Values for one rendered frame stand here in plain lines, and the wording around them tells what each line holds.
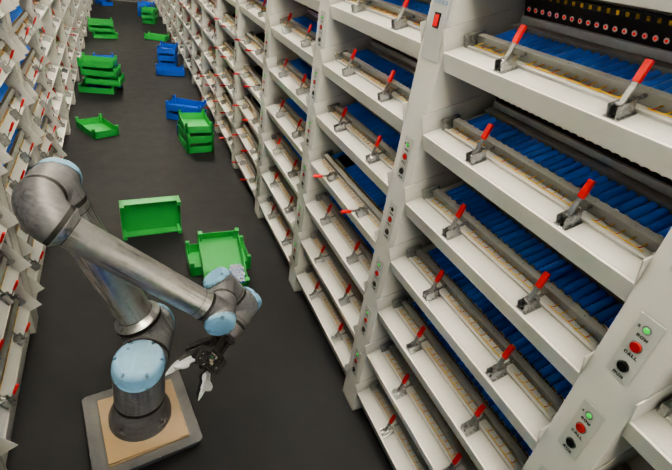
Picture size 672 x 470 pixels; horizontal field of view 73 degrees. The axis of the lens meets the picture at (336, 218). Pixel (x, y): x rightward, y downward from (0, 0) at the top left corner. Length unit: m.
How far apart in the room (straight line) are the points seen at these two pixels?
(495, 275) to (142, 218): 2.04
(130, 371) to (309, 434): 0.66
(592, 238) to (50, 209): 1.16
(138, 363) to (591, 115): 1.32
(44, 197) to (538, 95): 1.11
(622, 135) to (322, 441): 1.37
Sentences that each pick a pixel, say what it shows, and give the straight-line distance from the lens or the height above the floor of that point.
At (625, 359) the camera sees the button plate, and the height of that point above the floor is 0.99.
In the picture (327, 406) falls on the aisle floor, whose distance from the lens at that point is 1.85.
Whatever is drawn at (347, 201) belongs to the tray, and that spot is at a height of 0.71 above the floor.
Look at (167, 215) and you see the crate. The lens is 2.68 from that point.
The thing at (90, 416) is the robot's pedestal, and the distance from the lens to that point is 1.80.
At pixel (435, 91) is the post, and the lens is 1.16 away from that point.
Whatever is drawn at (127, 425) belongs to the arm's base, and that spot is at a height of 0.14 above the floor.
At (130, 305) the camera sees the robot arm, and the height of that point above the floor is 0.44.
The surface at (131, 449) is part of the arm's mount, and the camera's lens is 1.68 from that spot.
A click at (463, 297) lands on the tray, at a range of 1.23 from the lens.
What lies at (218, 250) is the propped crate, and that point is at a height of 0.10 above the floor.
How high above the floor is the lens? 1.47
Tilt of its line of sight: 30 degrees down
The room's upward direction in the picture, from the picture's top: 9 degrees clockwise
